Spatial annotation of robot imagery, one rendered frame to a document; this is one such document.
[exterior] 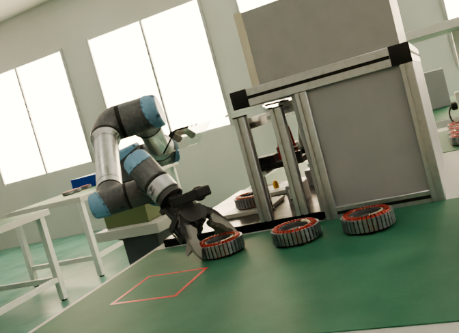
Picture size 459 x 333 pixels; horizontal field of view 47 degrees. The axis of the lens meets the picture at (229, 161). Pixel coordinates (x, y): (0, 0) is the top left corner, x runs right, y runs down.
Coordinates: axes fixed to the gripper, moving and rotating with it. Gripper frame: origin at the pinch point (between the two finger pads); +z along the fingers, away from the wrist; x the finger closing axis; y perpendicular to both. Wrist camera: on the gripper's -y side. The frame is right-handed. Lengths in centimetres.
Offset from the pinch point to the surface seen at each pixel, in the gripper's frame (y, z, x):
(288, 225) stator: -11.1, 8.3, -9.1
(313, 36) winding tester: -40, -21, -36
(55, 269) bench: 271, -168, -92
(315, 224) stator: -17.4, 13.6, -8.4
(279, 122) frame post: -22.5, -12.0, -21.7
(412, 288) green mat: -41, 37, 15
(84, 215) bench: 267, -204, -141
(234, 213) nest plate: 13.3, -12.6, -23.4
